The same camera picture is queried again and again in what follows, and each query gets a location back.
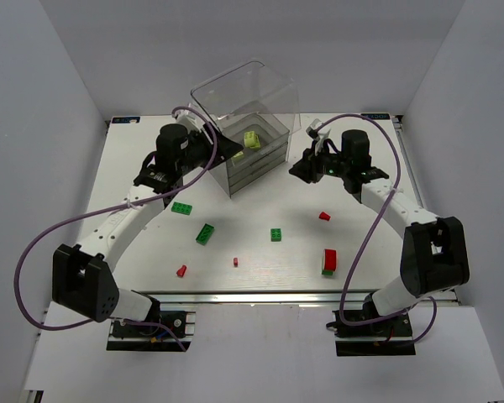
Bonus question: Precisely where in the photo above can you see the yellow lego brick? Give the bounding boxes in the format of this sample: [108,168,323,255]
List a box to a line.
[232,151,244,162]
[244,138,260,149]
[244,131,258,141]

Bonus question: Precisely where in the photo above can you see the clear acrylic cover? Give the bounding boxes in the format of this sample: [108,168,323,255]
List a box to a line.
[191,60,301,197]

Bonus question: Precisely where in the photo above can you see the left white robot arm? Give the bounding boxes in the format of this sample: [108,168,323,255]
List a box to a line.
[52,123,243,324]

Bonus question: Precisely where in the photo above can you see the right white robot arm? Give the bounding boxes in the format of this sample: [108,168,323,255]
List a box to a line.
[289,128,470,321]

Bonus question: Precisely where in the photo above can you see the grey stacked drawer trays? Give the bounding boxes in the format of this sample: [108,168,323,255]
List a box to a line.
[211,113,291,197]

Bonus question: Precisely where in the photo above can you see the red cone lego right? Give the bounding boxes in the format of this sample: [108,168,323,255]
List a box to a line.
[318,212,331,221]

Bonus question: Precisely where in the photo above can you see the red cone lego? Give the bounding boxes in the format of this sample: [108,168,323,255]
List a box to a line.
[176,265,187,278]
[318,212,331,221]

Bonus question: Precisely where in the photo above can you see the right blue label sticker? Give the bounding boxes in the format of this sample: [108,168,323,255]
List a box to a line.
[361,113,391,120]

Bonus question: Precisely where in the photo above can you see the blue label sticker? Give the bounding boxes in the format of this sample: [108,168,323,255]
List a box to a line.
[361,113,391,120]
[111,117,140,124]

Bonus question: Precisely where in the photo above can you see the green lego brick left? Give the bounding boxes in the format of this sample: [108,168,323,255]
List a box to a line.
[171,201,193,216]

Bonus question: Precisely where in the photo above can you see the left blue label sticker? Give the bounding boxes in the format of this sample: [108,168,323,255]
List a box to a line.
[111,117,140,124]

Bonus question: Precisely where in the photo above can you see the green lego brick square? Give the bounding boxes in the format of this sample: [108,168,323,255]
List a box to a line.
[270,228,282,242]

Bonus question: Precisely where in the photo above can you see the red white green lego stack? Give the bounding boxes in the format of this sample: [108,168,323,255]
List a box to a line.
[321,249,338,276]

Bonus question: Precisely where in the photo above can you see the green lego brick long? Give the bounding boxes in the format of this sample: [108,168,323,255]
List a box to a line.
[196,223,215,246]

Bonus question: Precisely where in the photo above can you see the red cone lego left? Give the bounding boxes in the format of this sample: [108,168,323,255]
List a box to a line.
[176,265,187,278]

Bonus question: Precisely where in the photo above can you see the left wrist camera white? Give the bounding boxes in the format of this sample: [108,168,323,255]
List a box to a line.
[174,110,204,133]

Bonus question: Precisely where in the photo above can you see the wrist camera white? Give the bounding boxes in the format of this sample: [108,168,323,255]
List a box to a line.
[174,110,204,133]
[306,118,330,155]

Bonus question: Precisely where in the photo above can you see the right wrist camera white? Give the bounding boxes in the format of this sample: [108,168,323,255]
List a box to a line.
[306,118,330,155]

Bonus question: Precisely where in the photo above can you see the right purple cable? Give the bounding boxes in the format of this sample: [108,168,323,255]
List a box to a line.
[308,113,438,346]

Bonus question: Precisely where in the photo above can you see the purple cable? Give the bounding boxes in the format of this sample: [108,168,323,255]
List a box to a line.
[16,106,219,352]
[308,113,438,346]

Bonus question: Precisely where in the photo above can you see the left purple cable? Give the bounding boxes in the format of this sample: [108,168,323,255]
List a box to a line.
[16,106,219,352]

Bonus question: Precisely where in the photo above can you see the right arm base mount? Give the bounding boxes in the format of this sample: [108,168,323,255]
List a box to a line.
[325,311,416,357]

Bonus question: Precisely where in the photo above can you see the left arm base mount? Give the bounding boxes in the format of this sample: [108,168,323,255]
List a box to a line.
[106,301,196,353]

